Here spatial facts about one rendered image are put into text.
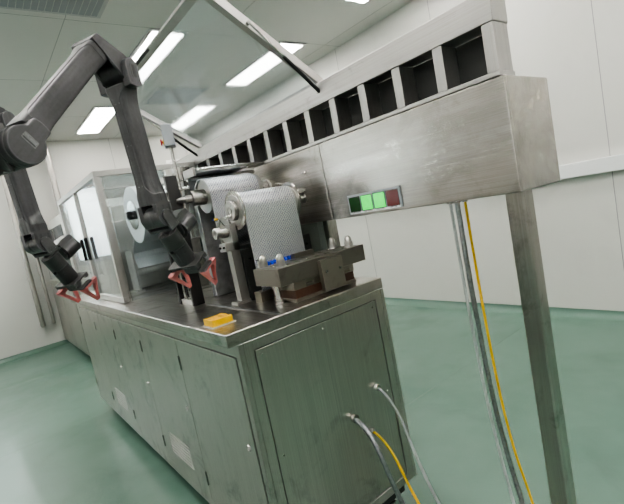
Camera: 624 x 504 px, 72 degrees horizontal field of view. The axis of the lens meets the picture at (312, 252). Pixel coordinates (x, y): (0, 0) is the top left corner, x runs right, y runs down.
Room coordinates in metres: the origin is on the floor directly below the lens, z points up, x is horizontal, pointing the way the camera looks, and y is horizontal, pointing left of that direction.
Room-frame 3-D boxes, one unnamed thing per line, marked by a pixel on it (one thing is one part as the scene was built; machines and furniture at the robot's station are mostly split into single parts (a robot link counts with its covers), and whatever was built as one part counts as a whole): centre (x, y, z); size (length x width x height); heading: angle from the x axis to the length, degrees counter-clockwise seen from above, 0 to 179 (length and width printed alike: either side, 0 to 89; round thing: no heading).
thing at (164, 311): (2.40, 0.79, 0.88); 2.52 x 0.66 x 0.04; 38
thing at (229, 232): (1.63, 0.30, 1.05); 0.06 x 0.05 x 0.31; 128
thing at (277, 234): (1.65, 0.12, 1.11); 0.23 x 0.01 x 0.18; 128
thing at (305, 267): (1.58, 0.01, 1.00); 0.40 x 0.16 x 0.06; 128
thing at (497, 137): (2.41, 0.29, 1.29); 3.10 x 0.28 x 0.30; 38
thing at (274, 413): (2.40, 0.78, 0.43); 2.52 x 0.64 x 0.86; 38
